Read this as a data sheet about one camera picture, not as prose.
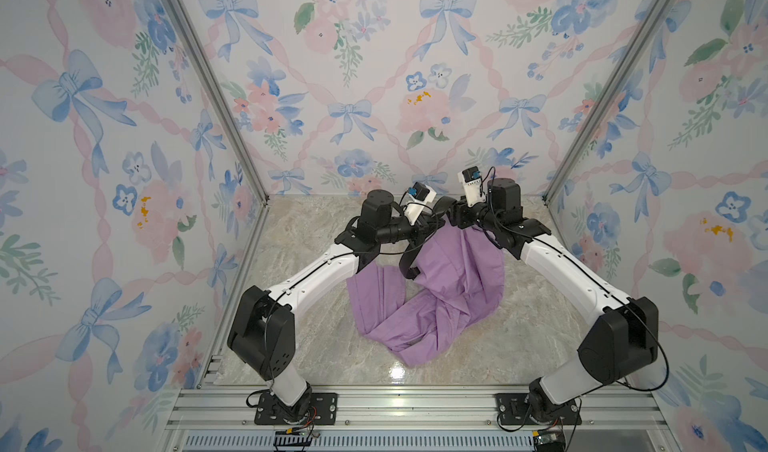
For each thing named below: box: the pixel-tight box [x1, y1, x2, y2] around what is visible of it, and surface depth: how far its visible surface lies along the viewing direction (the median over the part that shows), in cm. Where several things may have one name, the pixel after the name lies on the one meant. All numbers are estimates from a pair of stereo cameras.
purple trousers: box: [346, 219, 505, 367], surface depth 87 cm
